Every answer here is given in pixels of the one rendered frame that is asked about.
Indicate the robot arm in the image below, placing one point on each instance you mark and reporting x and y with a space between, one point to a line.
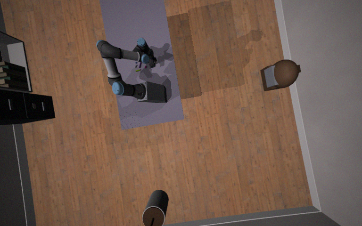
109 53

